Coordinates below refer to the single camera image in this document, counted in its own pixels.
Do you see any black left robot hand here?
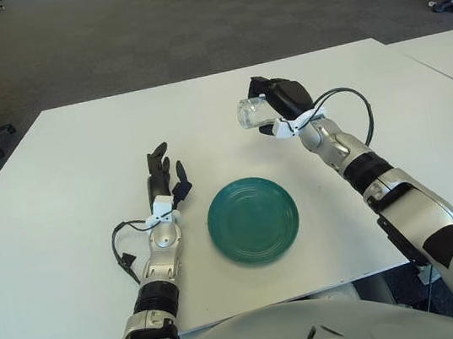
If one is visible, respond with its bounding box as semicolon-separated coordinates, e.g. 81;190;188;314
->
133;138;199;228

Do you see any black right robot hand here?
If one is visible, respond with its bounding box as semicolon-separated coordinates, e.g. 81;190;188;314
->
245;66;329;145

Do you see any clear plastic water bottle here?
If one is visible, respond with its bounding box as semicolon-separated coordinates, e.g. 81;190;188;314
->
234;92;285;132

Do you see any green round plate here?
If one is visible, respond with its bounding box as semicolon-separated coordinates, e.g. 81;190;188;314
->
201;171;306;272

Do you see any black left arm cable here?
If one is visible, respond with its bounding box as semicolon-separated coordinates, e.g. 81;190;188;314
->
108;217;163;288

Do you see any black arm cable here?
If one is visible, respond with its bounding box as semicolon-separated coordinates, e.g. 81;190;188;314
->
310;83;379;152
108;217;163;288

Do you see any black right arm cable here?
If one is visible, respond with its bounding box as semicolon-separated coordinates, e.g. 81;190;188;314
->
310;83;379;152

